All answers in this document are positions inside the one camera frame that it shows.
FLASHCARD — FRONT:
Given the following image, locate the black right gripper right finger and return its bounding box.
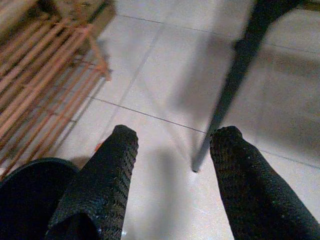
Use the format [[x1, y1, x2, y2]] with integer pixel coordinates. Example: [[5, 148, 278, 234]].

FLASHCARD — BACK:
[[209, 125, 320, 240]]

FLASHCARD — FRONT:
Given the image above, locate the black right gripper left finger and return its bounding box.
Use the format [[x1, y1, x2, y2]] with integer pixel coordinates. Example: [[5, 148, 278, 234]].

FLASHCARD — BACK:
[[44, 124, 139, 240]]

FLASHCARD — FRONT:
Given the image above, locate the wooden slatted shoe rack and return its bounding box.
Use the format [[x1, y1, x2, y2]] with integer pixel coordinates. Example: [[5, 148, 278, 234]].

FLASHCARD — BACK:
[[0, 0, 116, 176]]

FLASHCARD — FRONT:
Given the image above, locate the black round rubbish bin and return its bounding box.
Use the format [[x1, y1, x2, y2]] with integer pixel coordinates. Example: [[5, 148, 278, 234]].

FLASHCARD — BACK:
[[0, 157, 81, 240]]

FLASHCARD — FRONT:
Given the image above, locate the black metal table leg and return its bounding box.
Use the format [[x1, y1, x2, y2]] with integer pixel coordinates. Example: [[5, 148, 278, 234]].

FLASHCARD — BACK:
[[191, 0, 305, 173]]

